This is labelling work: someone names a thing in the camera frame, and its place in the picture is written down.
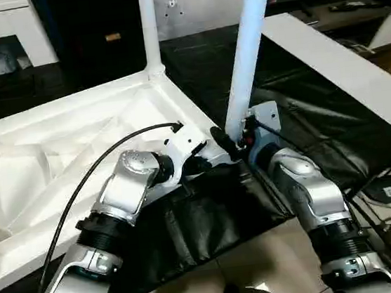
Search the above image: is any white plastic table leg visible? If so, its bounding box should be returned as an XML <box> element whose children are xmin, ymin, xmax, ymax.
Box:
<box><xmin>208</xmin><ymin>0</ymin><xmax>293</xmax><ymax>145</ymax></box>
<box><xmin>137</xmin><ymin>0</ymin><xmax>168</xmax><ymax>83</ymax></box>

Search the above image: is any white plastic table top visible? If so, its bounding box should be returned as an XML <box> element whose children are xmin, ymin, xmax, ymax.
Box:
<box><xmin>0</xmin><ymin>60</ymin><xmax>253</xmax><ymax>293</ymax></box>

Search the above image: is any black table mat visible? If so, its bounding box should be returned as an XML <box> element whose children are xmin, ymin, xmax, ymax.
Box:
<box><xmin>0</xmin><ymin>7</ymin><xmax>391</xmax><ymax>293</ymax></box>

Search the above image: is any grey cushion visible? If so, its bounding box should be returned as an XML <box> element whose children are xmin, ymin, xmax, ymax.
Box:
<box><xmin>152</xmin><ymin>0</ymin><xmax>251</xmax><ymax>42</ymax></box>

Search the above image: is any black round floor device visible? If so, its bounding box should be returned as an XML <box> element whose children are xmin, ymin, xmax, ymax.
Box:
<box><xmin>360</xmin><ymin>174</ymin><xmax>391</xmax><ymax>207</ymax></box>

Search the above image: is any black remote control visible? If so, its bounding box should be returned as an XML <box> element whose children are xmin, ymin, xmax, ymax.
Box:
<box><xmin>326</xmin><ymin>0</ymin><xmax>379</xmax><ymax>14</ymax></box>

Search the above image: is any black couch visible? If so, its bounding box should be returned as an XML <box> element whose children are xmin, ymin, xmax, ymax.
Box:
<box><xmin>28</xmin><ymin>0</ymin><xmax>391</xmax><ymax>91</ymax></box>

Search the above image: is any white storage box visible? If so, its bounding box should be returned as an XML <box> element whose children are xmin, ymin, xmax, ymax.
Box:
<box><xmin>365</xmin><ymin>12</ymin><xmax>391</xmax><ymax>52</ymax></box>

